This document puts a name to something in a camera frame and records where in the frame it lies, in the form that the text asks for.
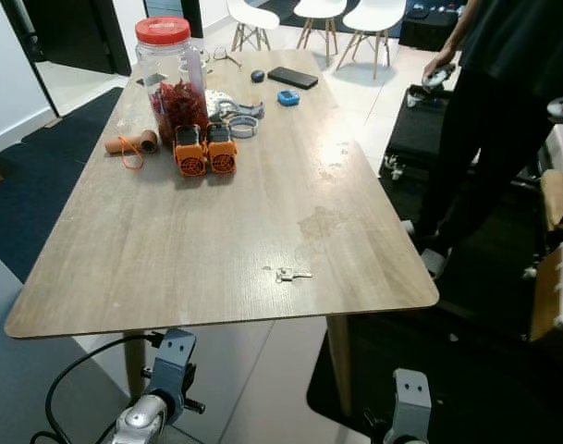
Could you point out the grey metal clamp tool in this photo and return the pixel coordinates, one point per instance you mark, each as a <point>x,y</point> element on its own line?
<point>244,111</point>

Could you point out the white handheld controller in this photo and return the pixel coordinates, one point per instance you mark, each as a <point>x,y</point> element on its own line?
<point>434,83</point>
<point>562,115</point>

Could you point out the light wooden table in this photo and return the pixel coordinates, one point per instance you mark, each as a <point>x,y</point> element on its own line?
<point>216,222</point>

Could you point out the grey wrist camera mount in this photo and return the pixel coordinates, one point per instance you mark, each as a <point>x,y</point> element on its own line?
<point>412,398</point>
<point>176,356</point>

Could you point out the black low cabinet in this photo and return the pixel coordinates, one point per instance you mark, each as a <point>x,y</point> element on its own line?
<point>427,28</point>

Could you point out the small black round object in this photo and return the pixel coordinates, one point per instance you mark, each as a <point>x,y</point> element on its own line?
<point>258,76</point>

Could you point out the wooden white shelf unit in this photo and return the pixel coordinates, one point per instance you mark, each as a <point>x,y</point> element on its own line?
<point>551,296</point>

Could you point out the black smartphone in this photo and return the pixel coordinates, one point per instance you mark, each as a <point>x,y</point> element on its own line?
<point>293,78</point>

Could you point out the clear jar red lid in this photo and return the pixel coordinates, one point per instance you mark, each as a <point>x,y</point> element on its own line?
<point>170,74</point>

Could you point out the white shell chair wooden legs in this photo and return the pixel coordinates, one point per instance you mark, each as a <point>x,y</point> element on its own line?
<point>320,7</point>
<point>253,13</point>
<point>373,14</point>

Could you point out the person in black clothes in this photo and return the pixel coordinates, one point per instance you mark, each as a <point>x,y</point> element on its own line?
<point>503,111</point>

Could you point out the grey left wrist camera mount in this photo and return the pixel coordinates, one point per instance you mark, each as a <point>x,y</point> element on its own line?
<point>176,356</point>

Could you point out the person's right hand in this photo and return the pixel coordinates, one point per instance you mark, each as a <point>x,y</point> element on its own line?
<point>444,63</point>

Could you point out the black wheeled case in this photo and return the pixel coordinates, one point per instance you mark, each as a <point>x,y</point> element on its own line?
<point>415,134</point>

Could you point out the black floor mat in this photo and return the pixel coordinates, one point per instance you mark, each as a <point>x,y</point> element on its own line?
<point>484,370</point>

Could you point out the small blue square gadget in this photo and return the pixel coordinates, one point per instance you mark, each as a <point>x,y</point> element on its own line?
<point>288,97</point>

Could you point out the dark blue carpet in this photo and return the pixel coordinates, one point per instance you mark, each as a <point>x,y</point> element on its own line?
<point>41,185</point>

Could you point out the orange black fan device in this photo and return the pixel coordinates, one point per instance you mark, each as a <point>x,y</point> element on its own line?
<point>190,155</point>
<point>222,153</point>

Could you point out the black door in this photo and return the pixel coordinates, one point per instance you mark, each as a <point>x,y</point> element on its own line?
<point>78,32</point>

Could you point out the white crumpled cloth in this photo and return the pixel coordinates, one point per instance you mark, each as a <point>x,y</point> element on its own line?
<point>215,100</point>

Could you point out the brown cardboard tube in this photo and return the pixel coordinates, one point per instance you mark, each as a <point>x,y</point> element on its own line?
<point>133,143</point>

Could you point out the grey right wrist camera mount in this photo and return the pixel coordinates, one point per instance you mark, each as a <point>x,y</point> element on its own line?
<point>412,398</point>

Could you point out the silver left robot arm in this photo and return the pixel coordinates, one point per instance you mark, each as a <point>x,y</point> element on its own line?
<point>138,421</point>

